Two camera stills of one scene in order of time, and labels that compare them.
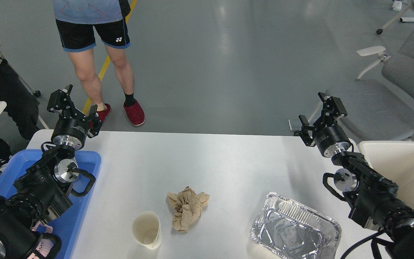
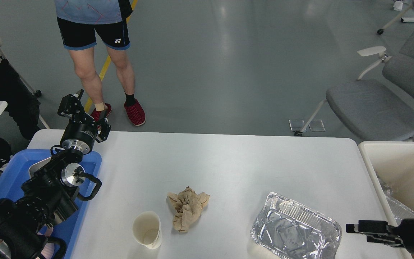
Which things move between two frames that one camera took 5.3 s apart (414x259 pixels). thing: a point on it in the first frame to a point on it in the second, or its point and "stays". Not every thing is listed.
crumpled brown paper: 187,205 stays
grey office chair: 397,98 stays
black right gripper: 330,136 to 412,233
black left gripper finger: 96,121 to 104,128
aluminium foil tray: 292,230 stays
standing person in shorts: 76,20 stays
